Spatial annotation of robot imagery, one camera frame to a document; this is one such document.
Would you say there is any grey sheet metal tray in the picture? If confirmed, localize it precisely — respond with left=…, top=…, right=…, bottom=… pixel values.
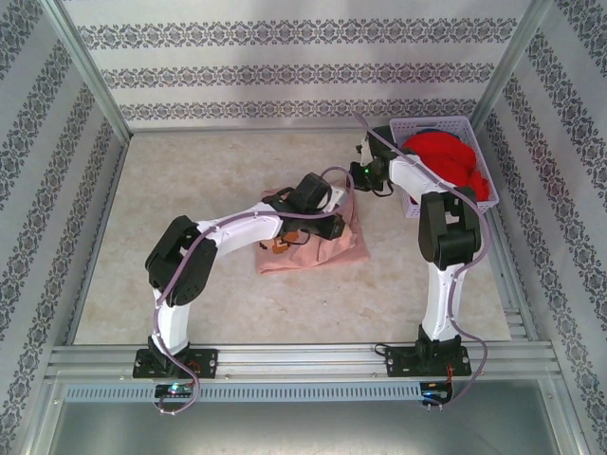
left=46, top=400, right=570, bottom=455

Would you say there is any red garment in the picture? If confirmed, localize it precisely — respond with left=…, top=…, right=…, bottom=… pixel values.
left=402, top=134, right=490, bottom=205

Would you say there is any aluminium frame post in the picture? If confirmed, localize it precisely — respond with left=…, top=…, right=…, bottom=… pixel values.
left=40, top=0, right=133, bottom=139
left=463, top=0, right=556, bottom=139

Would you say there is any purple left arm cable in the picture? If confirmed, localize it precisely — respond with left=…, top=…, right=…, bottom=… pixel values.
left=151, top=165, right=357, bottom=419

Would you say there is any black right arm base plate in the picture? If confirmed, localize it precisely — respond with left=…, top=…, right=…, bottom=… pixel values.
left=384, top=344, right=473, bottom=379

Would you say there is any right circuit board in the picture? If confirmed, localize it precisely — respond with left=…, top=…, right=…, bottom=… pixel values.
left=421, top=381, right=454, bottom=407

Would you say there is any lavender plastic basket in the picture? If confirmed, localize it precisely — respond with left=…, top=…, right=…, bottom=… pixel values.
left=389, top=116, right=500, bottom=219

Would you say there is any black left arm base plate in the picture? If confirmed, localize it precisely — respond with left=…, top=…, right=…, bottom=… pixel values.
left=132, top=348, right=219, bottom=380

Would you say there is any circuit board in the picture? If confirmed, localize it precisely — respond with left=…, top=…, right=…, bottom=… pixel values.
left=155, top=384, right=195, bottom=398
left=421, top=381, right=454, bottom=407

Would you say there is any left circuit board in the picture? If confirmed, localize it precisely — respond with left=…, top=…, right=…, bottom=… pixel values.
left=155, top=384, right=195, bottom=398

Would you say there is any grey slotted cable duct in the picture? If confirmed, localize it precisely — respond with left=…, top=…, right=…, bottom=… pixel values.
left=64, top=382, right=423, bottom=403

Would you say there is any aluminium side rail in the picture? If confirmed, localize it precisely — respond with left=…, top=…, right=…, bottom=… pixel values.
left=467, top=130, right=544, bottom=343

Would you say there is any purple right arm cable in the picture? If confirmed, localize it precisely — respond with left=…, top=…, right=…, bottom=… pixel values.
left=354, top=112, right=492, bottom=409

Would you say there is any dark blue garment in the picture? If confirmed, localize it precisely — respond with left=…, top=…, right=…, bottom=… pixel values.
left=419, top=125, right=464, bottom=138

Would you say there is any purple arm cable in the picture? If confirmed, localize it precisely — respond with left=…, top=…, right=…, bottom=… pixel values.
left=354, top=112, right=492, bottom=409
left=151, top=165, right=357, bottom=419

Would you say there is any aluminium mounting rail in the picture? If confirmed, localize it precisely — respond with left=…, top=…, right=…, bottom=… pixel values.
left=45, top=344, right=557, bottom=381

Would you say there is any pink t-shirt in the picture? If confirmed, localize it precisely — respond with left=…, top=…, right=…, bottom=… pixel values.
left=255, top=182, right=370, bottom=276

